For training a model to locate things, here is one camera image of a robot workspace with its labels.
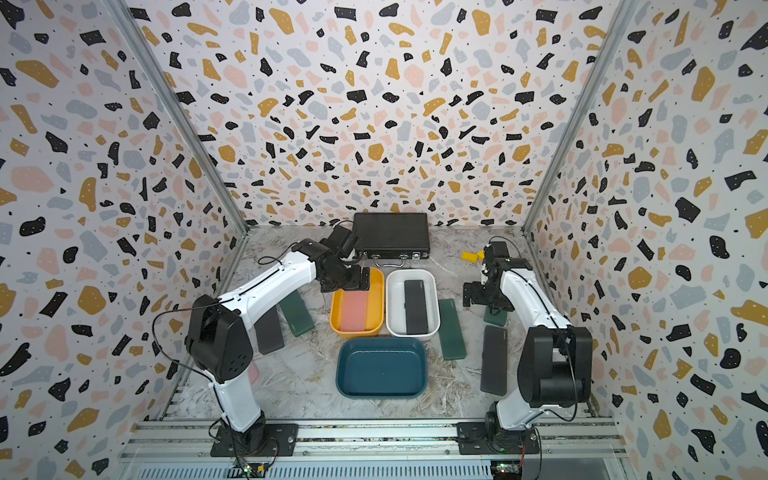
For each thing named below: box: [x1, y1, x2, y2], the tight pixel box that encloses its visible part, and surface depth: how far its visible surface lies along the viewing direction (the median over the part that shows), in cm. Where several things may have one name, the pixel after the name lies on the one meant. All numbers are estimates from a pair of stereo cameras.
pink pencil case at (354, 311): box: [340, 291, 368, 332], surface depth 99 cm
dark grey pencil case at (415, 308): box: [404, 280, 428, 335], surface depth 100 cm
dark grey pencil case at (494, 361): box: [480, 325, 508, 397], surface depth 89 cm
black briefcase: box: [352, 212, 431, 267], surface depth 122 cm
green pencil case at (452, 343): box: [438, 298, 467, 361], surface depth 94 cm
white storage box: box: [385, 269, 441, 338], surface depth 100 cm
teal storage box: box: [335, 337, 429, 399], surface depth 87 cm
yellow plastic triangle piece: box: [461, 250, 485, 263], surface depth 115 cm
